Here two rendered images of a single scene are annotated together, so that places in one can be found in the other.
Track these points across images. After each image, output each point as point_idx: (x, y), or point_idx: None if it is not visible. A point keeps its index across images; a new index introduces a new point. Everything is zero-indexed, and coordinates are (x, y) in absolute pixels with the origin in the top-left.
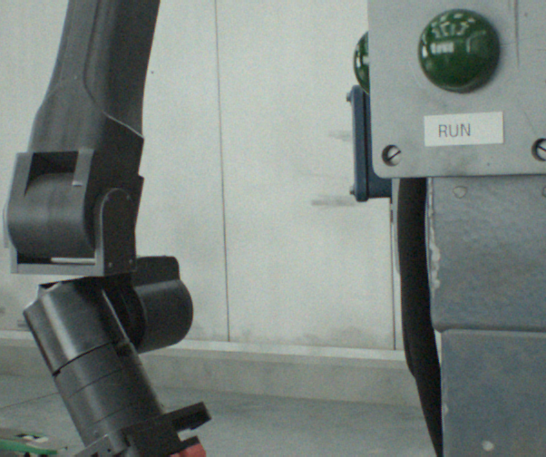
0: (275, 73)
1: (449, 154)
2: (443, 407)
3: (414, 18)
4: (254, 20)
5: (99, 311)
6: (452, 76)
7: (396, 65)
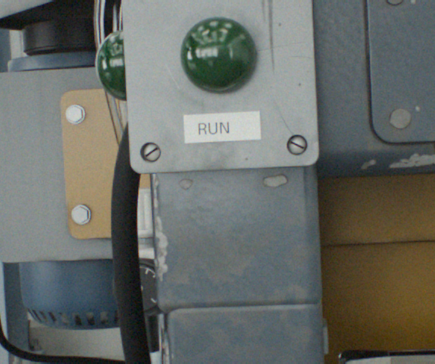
0: None
1: (208, 150)
2: None
3: (172, 24)
4: None
5: None
6: (220, 79)
7: (154, 68)
